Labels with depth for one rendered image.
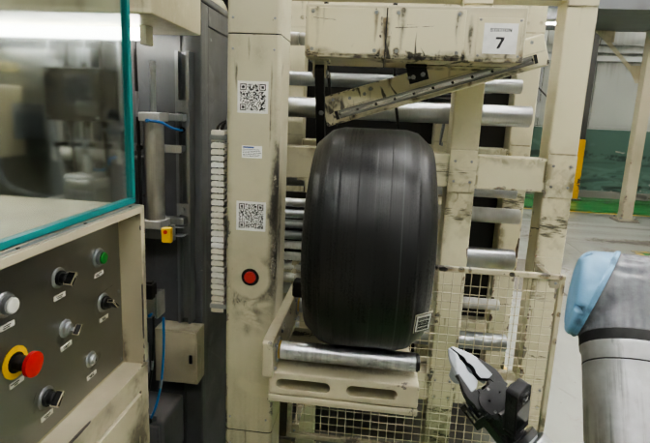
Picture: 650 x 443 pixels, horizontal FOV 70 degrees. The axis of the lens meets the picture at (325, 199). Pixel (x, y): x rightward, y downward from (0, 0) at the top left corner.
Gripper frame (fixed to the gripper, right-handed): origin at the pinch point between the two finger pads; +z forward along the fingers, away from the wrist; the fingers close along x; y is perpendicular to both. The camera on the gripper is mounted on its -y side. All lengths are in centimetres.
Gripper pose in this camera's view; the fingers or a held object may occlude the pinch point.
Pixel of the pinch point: (455, 351)
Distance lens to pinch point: 104.8
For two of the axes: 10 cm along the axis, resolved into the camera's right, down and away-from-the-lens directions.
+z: -5.6, -7.0, 4.4
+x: 8.1, -3.8, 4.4
